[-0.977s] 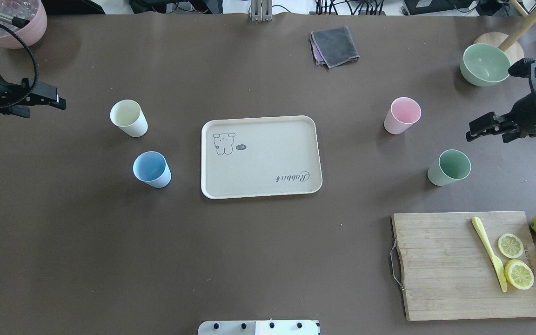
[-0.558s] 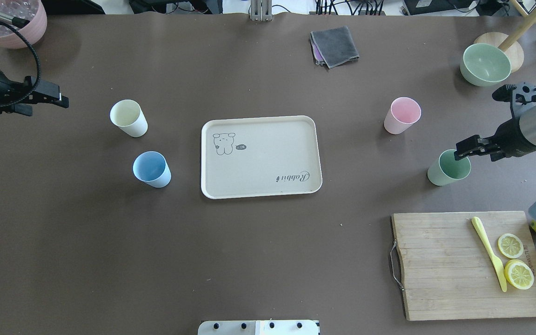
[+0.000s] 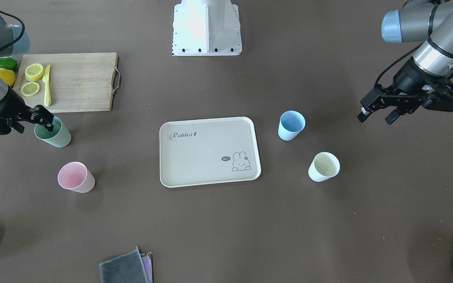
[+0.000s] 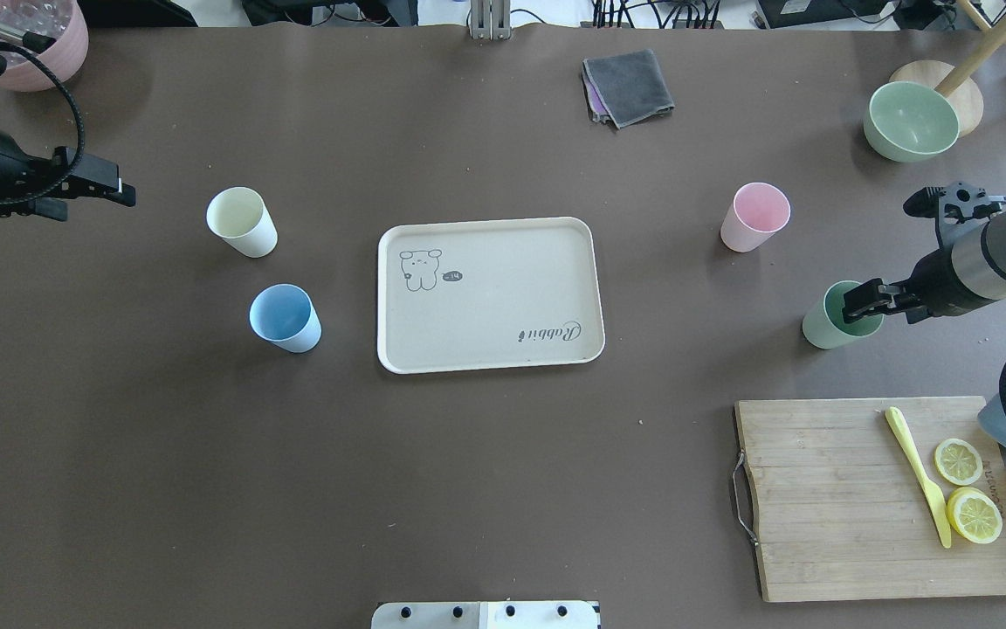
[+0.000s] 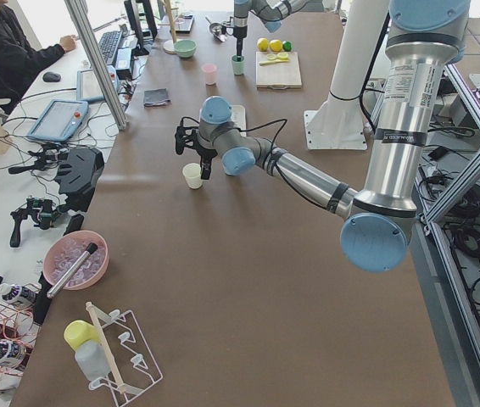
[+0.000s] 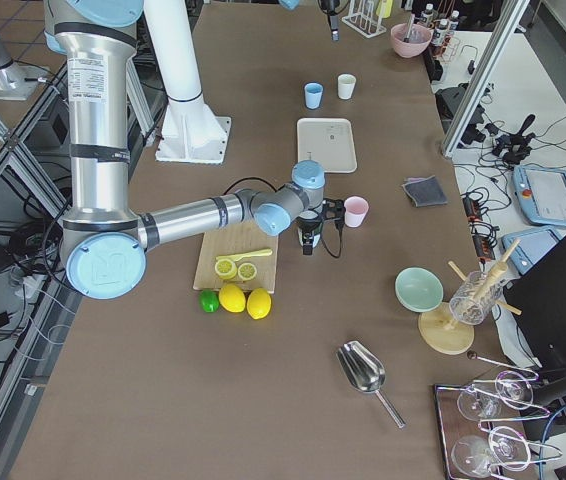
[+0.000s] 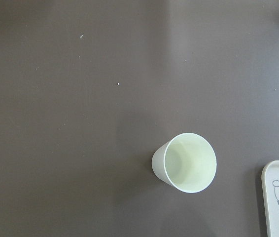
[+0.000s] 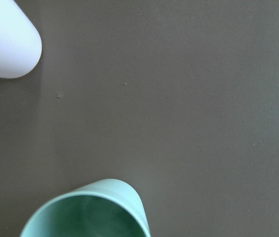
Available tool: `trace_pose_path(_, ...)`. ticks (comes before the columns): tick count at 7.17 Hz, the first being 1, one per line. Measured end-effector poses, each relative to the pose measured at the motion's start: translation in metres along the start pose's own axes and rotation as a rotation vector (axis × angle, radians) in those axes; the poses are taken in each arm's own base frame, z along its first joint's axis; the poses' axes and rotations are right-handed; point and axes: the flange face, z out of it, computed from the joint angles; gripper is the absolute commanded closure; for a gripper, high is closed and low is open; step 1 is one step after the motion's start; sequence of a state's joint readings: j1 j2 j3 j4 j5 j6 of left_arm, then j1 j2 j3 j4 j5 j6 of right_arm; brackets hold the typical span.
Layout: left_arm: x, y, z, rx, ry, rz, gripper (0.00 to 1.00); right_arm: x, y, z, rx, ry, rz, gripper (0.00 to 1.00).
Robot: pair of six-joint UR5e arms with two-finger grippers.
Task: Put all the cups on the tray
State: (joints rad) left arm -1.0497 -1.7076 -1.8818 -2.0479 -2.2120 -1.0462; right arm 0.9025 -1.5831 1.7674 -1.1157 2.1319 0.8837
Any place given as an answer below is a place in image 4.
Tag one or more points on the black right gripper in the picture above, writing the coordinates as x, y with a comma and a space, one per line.
935, 283

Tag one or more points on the green plastic cup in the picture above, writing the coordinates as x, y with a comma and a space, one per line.
824, 325

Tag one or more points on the blue plastic cup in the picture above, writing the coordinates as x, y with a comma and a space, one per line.
284, 315

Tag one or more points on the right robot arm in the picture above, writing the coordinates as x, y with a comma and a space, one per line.
966, 272

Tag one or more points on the cream rabbit tray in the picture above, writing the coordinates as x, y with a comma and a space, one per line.
487, 294

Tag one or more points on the cream plastic cup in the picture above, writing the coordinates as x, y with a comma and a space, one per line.
240, 218

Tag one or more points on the pink plastic cup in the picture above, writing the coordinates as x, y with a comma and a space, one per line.
757, 211

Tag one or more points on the pink bowl with ice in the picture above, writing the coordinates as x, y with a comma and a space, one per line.
55, 32

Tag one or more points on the green bowl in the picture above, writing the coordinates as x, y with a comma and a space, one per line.
909, 122

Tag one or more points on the lemon slice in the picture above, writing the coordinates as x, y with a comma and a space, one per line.
974, 516
958, 462

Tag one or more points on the yellow plastic knife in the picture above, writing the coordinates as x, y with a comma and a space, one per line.
934, 497

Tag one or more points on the wooden cutting board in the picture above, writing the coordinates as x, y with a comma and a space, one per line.
836, 511

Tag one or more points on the wooden stand with base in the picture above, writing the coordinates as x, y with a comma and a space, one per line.
955, 82

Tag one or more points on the grey folded cloth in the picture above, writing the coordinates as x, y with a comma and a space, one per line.
625, 89

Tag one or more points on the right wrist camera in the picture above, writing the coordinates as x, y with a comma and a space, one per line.
956, 209

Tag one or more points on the aluminium frame post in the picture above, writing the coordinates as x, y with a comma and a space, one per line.
490, 20

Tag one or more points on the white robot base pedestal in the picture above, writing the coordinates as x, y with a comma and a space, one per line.
488, 614

